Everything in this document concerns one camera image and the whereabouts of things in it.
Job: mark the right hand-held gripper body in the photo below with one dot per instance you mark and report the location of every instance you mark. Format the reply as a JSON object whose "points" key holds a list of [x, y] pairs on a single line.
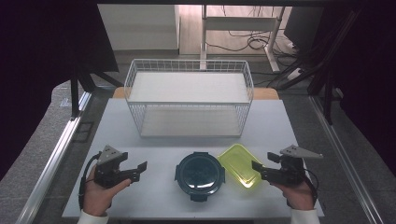
{"points": [[292, 171]]}

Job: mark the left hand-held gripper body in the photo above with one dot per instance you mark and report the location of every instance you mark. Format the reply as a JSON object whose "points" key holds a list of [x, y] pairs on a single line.
{"points": [[106, 174]]}

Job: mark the yellow-green square container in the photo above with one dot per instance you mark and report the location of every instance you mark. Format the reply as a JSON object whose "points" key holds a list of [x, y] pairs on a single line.
{"points": [[238, 161]]}

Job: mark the person's right hand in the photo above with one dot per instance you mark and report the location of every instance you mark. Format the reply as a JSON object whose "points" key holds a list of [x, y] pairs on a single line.
{"points": [[297, 196]]}

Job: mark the person's left hand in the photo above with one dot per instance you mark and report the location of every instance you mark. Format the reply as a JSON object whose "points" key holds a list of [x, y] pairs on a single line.
{"points": [[96, 199]]}

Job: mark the wooden table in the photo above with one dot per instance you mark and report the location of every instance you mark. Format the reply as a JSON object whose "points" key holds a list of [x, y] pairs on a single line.
{"points": [[264, 93]]}

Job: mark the dark green round lidded container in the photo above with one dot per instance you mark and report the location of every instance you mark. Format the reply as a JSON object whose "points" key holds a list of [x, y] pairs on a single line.
{"points": [[199, 175]]}

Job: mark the black metal stand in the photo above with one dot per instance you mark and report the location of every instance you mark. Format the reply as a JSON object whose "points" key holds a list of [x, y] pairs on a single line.
{"points": [[327, 87], [74, 93]]}

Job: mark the dark curtain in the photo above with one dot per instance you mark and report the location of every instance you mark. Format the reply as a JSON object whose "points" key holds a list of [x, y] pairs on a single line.
{"points": [[370, 77], [37, 62]]}

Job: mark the aluminium rail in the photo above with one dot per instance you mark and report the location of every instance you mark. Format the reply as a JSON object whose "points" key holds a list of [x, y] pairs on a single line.
{"points": [[53, 161], [342, 155]]}

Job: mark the white metal desk frame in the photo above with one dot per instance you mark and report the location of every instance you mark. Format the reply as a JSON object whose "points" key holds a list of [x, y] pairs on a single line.
{"points": [[239, 23]]}

